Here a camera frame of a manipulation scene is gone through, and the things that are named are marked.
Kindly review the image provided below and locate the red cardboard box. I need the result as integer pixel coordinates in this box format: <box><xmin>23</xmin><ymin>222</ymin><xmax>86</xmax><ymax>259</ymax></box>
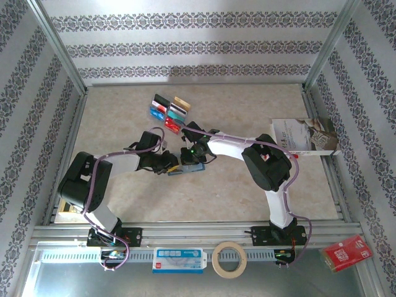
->
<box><xmin>321</xmin><ymin>234</ymin><xmax>374</xmax><ymax>273</ymax></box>

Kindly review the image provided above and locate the black card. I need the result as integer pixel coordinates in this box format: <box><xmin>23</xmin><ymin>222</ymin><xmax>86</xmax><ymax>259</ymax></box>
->
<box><xmin>153</xmin><ymin>94</ymin><xmax>170</xmax><ymax>108</ymax></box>

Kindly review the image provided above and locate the teal card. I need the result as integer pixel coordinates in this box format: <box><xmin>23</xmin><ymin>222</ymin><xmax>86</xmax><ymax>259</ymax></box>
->
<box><xmin>166</xmin><ymin>110</ymin><xmax>186</xmax><ymax>123</ymax></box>

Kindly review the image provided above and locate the aluminium rear rail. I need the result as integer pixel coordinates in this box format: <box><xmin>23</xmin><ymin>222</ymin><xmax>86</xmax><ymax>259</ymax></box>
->
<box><xmin>85</xmin><ymin>80</ymin><xmax>307</xmax><ymax>88</ymax></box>

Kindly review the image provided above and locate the gold card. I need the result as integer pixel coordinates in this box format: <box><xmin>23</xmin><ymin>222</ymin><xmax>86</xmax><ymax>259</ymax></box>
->
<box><xmin>173</xmin><ymin>96</ymin><xmax>191</xmax><ymax>110</ymax></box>

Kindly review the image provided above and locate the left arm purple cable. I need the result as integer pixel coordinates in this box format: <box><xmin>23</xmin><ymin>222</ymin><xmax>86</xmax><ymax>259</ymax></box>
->
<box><xmin>80</xmin><ymin>126</ymin><xmax>165</xmax><ymax>272</ymax></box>

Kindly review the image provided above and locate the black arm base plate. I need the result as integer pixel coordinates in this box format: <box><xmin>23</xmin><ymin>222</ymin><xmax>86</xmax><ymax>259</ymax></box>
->
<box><xmin>86</xmin><ymin>227</ymin><xmax>144</xmax><ymax>248</ymax></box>
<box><xmin>250</xmin><ymin>225</ymin><xmax>309</xmax><ymax>247</ymax></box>

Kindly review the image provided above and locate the aluminium side rail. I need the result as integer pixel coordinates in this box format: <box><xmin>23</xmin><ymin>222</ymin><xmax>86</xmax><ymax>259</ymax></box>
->
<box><xmin>41</xmin><ymin>91</ymin><xmax>89</xmax><ymax>226</ymax></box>
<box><xmin>300</xmin><ymin>85</ymin><xmax>353</xmax><ymax>223</ymax></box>

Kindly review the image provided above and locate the blue white flat pack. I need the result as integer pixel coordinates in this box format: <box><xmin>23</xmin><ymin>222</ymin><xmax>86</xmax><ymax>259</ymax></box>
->
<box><xmin>152</xmin><ymin>246</ymin><xmax>207</xmax><ymax>275</ymax></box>

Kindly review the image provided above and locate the teal leather card holder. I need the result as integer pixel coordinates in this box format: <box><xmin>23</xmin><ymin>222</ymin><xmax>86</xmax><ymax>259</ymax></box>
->
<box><xmin>166</xmin><ymin>162</ymin><xmax>207</xmax><ymax>177</ymax></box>

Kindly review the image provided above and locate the aluminium corner post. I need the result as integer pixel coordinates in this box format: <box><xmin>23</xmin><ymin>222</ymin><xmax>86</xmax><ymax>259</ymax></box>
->
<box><xmin>303</xmin><ymin>0</ymin><xmax>363</xmax><ymax>92</ymax></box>
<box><xmin>26</xmin><ymin>0</ymin><xmax>89</xmax><ymax>95</ymax></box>

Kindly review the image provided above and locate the blue card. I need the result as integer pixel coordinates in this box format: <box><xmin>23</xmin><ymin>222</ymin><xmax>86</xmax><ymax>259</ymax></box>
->
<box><xmin>149</xmin><ymin>106</ymin><xmax>166</xmax><ymax>121</ymax></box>

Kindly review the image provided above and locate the small electronics board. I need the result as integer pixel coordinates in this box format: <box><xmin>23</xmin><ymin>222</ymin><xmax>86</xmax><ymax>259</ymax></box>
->
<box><xmin>274</xmin><ymin>249</ymin><xmax>295</xmax><ymax>264</ymax></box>
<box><xmin>100</xmin><ymin>249</ymin><xmax>129</xmax><ymax>261</ymax></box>

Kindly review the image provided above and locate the grey slotted cable duct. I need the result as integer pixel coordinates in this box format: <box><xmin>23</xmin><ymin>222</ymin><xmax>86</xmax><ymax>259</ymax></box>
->
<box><xmin>40</xmin><ymin>249</ymin><xmax>295</xmax><ymax>264</ymax></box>

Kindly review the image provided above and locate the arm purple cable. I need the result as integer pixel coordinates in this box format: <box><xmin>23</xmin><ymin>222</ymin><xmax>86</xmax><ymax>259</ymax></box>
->
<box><xmin>80</xmin><ymin>126</ymin><xmax>165</xmax><ymax>272</ymax></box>
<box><xmin>179</xmin><ymin>123</ymin><xmax>313</xmax><ymax>269</ymax></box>

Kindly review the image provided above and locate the red and white card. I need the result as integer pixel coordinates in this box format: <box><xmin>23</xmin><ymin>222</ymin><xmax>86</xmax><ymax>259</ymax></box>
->
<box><xmin>151</xmin><ymin>100</ymin><xmax>168</xmax><ymax>114</ymax></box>

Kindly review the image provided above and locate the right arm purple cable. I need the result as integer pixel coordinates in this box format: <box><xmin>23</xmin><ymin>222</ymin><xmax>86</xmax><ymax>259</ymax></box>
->
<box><xmin>179</xmin><ymin>123</ymin><xmax>313</xmax><ymax>269</ymax></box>

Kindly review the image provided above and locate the clear acrylic card stand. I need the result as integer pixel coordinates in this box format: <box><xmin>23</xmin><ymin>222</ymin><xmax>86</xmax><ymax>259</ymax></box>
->
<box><xmin>149</xmin><ymin>92</ymin><xmax>192</xmax><ymax>137</ymax></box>

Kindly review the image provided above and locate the beige masking tape roll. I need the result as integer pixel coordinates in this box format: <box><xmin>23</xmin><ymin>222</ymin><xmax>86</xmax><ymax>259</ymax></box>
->
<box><xmin>212</xmin><ymin>241</ymin><xmax>248</xmax><ymax>279</ymax></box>

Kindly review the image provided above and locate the white cover book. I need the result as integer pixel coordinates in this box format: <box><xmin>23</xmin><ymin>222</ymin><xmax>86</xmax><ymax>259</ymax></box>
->
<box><xmin>269</xmin><ymin>117</ymin><xmax>342</xmax><ymax>157</ymax></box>

